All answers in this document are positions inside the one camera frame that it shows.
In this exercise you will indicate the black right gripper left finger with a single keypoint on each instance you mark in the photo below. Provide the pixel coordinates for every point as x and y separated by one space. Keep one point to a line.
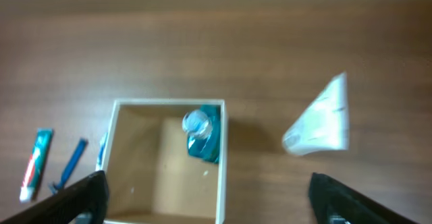
89 195

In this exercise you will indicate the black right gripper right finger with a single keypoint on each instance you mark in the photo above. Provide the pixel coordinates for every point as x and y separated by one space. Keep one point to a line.
334 202

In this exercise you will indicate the white lotion tube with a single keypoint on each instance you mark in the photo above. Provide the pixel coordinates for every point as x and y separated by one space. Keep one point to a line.
324 124

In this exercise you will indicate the blue Listerine mouthwash bottle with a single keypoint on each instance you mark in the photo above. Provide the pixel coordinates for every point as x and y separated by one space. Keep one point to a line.
203 129

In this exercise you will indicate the blue disposable razor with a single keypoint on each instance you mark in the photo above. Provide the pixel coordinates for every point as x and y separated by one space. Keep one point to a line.
69 168

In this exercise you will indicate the white cardboard box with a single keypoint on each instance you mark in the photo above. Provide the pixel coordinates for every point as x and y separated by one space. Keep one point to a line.
150 175

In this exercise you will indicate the Colgate toothpaste tube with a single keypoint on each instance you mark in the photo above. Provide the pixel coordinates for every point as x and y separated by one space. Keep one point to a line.
36 164

